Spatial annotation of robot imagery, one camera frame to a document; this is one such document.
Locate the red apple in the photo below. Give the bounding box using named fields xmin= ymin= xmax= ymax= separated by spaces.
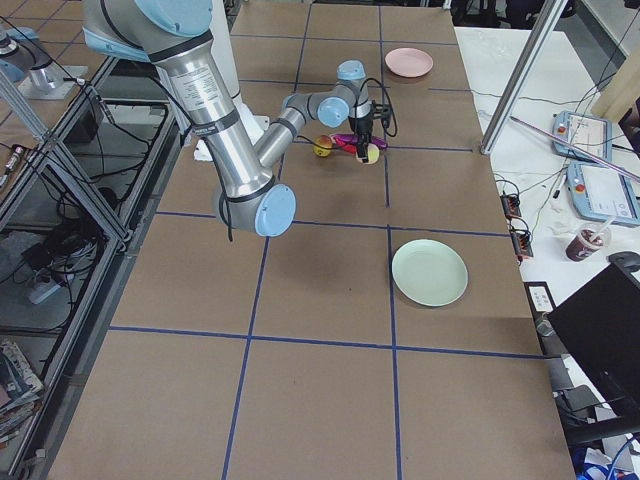
xmin=313 ymin=135 xmax=334 ymax=158

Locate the plastic drink cup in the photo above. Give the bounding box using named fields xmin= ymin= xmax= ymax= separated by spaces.
xmin=565 ymin=222 xmax=611 ymax=262

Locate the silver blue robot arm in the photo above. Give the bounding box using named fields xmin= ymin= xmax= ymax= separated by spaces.
xmin=83 ymin=1 xmax=378 ymax=237
xmin=1 ymin=26 xmax=88 ymax=100

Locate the green plate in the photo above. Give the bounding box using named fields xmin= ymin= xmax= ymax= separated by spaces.
xmin=392 ymin=239 xmax=468 ymax=307

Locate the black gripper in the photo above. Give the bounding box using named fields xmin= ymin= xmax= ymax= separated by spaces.
xmin=348 ymin=113 xmax=374 ymax=161

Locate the aluminium frame post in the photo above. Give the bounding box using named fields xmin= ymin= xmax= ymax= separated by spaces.
xmin=480 ymin=0 xmax=568 ymax=155

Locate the stack of books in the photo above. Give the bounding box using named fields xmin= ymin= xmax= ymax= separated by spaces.
xmin=1 ymin=338 xmax=44 ymax=445

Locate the yellow-pink peach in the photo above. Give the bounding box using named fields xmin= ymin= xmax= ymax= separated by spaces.
xmin=356 ymin=144 xmax=380 ymax=165

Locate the lower blue teach pendant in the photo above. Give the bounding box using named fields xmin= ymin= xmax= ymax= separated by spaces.
xmin=566 ymin=161 xmax=639 ymax=227

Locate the black computer mouse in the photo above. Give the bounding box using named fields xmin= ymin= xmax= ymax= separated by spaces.
xmin=607 ymin=251 xmax=640 ymax=273

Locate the red chili pepper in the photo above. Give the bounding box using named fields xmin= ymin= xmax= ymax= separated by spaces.
xmin=334 ymin=139 xmax=357 ymax=155

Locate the black monitor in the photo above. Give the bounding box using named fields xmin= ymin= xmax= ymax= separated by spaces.
xmin=548 ymin=264 xmax=639 ymax=415

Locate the upper blue teach pendant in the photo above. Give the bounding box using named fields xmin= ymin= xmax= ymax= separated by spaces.
xmin=552 ymin=110 xmax=613 ymax=161

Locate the orange circuit board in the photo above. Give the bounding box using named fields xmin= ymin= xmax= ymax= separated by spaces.
xmin=500 ymin=193 xmax=534 ymax=262

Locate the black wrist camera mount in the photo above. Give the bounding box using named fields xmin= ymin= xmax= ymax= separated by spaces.
xmin=372 ymin=102 xmax=394 ymax=129

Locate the reacher grabber tool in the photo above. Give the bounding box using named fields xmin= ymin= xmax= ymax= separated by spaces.
xmin=509 ymin=116 xmax=640 ymax=183

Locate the purple eggplant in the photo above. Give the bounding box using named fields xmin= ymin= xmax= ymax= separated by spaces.
xmin=329 ymin=133 xmax=388 ymax=150

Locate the blue teach pendant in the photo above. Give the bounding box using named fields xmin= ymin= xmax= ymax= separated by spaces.
xmin=566 ymin=161 xmax=639 ymax=227
xmin=552 ymin=110 xmax=613 ymax=161

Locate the white power strip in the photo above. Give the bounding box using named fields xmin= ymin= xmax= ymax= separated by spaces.
xmin=28 ymin=279 xmax=61 ymax=305

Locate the pink plate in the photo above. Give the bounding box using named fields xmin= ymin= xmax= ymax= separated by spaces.
xmin=385 ymin=47 xmax=434 ymax=78

